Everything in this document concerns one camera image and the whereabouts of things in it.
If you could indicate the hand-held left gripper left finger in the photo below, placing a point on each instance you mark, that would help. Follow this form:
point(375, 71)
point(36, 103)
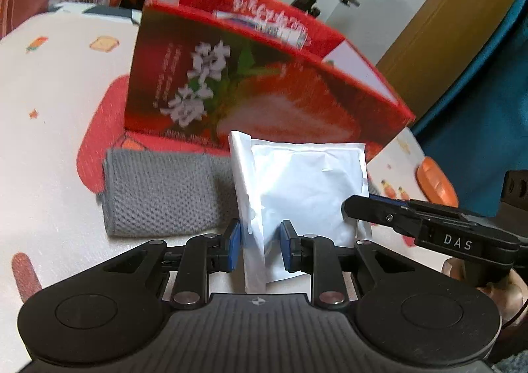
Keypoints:
point(233, 244)

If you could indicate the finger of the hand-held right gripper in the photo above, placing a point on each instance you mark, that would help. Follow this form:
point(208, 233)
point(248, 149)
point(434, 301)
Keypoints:
point(371, 212)

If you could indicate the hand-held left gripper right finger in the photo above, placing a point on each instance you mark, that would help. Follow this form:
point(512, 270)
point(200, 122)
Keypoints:
point(287, 247)

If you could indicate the silver foil packet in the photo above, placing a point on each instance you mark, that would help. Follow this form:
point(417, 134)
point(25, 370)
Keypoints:
point(305, 187)

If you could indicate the red strawberry print cardboard box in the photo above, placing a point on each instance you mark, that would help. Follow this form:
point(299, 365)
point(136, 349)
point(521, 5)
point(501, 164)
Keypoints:
point(255, 84)

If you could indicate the person's right hand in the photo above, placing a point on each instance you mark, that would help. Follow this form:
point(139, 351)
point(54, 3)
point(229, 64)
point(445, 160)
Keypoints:
point(509, 298)

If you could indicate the orange plastic case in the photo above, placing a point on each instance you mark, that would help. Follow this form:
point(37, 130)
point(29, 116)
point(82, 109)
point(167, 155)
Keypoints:
point(437, 181)

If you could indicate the grey knitted towel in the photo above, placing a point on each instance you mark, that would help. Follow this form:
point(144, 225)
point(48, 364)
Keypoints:
point(165, 195)

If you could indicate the blue fabric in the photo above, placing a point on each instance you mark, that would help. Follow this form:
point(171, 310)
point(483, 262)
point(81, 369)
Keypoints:
point(486, 109)

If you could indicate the wooden panel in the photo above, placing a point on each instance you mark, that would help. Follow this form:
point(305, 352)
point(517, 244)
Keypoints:
point(445, 35)

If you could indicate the white striped packet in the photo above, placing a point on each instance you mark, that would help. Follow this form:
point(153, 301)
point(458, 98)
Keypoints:
point(268, 28)

